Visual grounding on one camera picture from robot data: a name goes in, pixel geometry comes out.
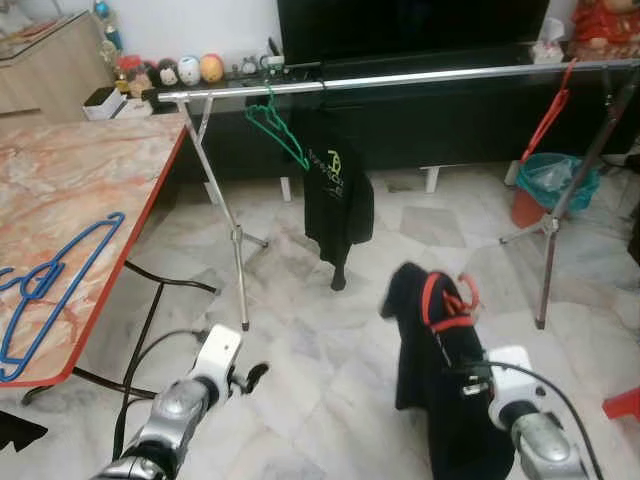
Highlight black garment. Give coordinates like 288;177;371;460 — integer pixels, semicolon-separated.
380;262;516;480

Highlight red plastic hanger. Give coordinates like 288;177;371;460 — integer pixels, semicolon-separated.
420;270;481;333
520;60;579;166

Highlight black printed T-shirt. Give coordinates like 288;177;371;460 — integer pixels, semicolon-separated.
300;95;376;293

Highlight blue plastic hanger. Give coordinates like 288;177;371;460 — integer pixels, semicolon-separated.
0;212;126;383

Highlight green plastic hanger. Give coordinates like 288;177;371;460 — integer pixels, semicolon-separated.
245;85;311;171

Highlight red plastic stool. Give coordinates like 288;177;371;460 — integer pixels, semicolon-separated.
603;388;640;421

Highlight red bin with green bag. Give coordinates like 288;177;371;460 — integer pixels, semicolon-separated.
510;152;601;229

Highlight black TV cabinet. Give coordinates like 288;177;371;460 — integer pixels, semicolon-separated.
150;58;640;191

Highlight marble pattern folding table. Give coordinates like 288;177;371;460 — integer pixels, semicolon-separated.
0;110;221;406

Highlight small white box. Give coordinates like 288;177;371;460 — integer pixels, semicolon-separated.
83;87;128;121

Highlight white round plush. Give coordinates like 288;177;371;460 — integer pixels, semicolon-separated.
178;55;202;86

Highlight silver clothes rack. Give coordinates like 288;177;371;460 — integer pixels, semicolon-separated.
155;58;640;331

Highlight white tissue holder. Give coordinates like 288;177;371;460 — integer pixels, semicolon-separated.
533;18;566;65

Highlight black television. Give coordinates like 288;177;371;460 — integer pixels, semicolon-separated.
277;0;551;67

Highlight light wooden cabinet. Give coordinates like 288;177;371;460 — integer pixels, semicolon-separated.
0;10;116;116

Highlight red robed figurine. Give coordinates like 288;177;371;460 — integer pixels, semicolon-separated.
570;0;640;59

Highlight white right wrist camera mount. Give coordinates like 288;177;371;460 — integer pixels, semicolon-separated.
487;347;536;431

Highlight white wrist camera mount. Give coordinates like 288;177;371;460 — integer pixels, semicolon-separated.
487;347;536;431
195;325;244;401

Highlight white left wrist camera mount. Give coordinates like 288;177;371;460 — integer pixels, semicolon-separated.
195;325;244;401

